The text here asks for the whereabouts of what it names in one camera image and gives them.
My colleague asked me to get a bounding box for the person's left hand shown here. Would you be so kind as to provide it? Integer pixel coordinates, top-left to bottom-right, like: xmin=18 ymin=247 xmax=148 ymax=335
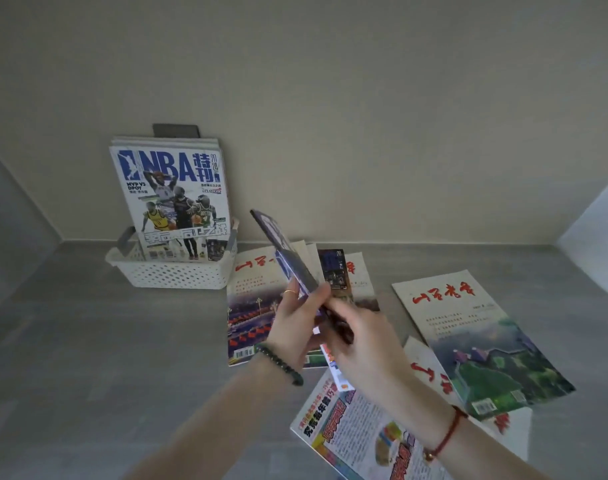
xmin=258 ymin=282 xmax=332 ymax=372

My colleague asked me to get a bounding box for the person's right hand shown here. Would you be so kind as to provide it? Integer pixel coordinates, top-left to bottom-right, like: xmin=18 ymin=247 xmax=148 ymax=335
xmin=316 ymin=297 xmax=437 ymax=431

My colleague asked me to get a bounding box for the dark purple magazine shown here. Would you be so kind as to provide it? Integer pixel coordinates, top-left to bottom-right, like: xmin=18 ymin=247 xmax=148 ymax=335
xmin=250 ymin=209 xmax=355 ymax=345

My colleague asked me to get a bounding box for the person's left forearm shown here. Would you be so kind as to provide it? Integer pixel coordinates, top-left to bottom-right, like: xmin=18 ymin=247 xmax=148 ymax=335
xmin=123 ymin=356 xmax=304 ymax=480

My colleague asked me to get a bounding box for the person's right forearm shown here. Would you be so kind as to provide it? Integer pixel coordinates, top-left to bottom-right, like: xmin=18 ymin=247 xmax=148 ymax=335
xmin=407 ymin=391 xmax=550 ymax=480

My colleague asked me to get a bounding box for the dark cover magazine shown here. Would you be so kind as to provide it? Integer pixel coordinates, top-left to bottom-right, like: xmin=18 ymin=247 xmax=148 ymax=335
xmin=317 ymin=249 xmax=353 ymax=298

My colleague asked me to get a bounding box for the blue white orange edged magazine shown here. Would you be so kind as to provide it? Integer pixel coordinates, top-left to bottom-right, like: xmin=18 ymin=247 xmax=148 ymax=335
xmin=319 ymin=344 xmax=355 ymax=392

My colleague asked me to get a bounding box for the red script night city magazine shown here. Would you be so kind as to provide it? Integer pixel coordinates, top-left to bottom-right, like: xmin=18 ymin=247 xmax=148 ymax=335
xmin=226 ymin=240 xmax=330 ymax=368

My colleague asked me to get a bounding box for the white magazine large red script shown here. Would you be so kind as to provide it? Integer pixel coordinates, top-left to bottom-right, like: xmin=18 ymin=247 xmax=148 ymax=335
xmin=403 ymin=336 xmax=534 ymax=461

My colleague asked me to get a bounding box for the colourful text cover magazine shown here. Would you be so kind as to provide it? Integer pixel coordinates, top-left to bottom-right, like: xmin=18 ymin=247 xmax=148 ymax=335
xmin=290 ymin=367 xmax=455 ymax=480

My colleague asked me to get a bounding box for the red script green landscape magazine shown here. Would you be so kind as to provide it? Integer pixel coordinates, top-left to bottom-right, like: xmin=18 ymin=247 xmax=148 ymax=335
xmin=392 ymin=269 xmax=576 ymax=422

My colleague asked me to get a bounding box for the white perforated plastic basket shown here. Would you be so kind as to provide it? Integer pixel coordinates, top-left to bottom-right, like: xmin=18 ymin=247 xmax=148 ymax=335
xmin=105 ymin=218 xmax=240 ymax=290

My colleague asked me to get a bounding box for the basketball players magazine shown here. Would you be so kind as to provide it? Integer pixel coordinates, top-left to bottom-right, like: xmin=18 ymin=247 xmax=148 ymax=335
xmin=109 ymin=145 xmax=233 ymax=262

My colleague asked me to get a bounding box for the dark grey flat board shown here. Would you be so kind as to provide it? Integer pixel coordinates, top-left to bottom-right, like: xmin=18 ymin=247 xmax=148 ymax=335
xmin=152 ymin=124 xmax=201 ymax=139

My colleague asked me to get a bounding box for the black bead bracelet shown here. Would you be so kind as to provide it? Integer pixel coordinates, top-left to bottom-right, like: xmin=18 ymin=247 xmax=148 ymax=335
xmin=255 ymin=343 xmax=304 ymax=387

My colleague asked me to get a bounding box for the red string bracelet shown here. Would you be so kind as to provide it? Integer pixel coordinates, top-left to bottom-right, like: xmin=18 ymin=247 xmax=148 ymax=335
xmin=423 ymin=405 xmax=469 ymax=463

